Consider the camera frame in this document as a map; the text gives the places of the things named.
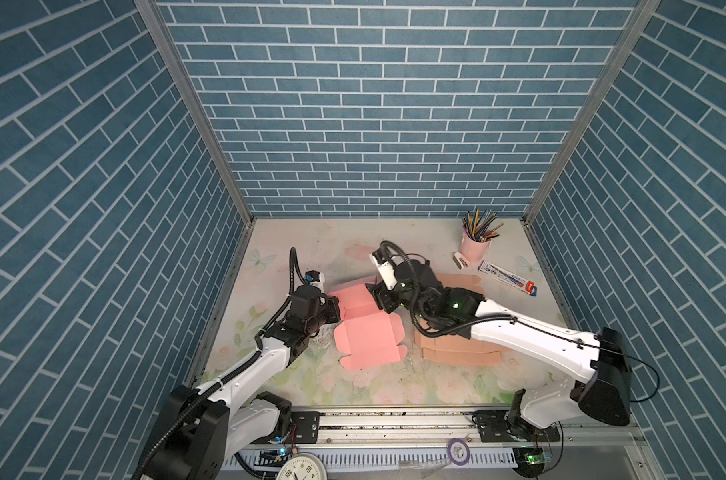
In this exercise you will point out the pink pencil cup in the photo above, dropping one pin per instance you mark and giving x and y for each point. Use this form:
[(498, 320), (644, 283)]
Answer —
[(473, 251)]

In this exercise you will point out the purple tape roll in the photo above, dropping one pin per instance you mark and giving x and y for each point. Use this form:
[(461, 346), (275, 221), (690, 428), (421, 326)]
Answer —
[(458, 452)]

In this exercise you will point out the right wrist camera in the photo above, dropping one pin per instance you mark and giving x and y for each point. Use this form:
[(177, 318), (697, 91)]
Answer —
[(385, 267)]

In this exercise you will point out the white round clock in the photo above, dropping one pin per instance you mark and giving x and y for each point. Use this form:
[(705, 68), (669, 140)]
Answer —
[(303, 466)]

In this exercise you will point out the aluminium mounting rail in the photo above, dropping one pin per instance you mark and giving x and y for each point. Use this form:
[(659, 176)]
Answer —
[(434, 426)]

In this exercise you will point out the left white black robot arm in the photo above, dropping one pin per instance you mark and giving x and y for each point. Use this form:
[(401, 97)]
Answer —
[(199, 428)]

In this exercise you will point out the orange flat paper box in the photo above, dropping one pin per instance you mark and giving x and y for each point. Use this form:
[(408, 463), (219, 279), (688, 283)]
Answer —
[(454, 349)]

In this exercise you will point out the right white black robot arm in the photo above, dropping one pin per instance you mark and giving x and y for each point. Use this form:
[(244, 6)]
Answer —
[(597, 367)]

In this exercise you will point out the pink paper box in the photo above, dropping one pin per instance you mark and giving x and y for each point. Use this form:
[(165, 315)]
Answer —
[(366, 335)]

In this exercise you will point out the coloured pencils bundle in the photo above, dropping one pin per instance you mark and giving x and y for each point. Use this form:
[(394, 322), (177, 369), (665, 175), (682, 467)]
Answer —
[(482, 225)]

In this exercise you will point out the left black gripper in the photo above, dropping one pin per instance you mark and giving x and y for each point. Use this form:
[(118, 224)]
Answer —
[(332, 304)]

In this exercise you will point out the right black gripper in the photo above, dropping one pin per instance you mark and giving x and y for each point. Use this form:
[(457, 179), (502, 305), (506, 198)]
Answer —
[(382, 295)]

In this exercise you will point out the white toothpaste tube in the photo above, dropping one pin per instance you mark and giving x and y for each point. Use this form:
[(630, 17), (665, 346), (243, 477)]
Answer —
[(509, 278)]

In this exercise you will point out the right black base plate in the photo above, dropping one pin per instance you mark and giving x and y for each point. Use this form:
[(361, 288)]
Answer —
[(494, 426)]

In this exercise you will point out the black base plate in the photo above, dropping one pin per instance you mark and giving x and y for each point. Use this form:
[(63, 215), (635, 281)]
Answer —
[(494, 426), (302, 427)]

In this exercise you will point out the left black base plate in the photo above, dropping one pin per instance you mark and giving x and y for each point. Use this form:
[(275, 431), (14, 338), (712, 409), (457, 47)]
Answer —
[(302, 427)]

